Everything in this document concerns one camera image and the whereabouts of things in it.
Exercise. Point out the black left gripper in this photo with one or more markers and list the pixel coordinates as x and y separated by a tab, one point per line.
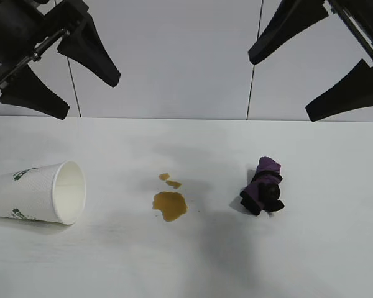
12	28

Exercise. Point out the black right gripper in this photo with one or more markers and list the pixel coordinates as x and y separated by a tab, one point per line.
366	21

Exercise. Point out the white paper coffee cup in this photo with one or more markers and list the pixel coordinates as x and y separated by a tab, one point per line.
34	198

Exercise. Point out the purple and black cloth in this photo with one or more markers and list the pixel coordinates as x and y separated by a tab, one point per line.
261	186

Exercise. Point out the small brown coffee spill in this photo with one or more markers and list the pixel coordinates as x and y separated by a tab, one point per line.
164	177
173	184

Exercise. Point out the large brown coffee spill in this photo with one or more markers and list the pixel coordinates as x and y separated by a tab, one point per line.
169	206

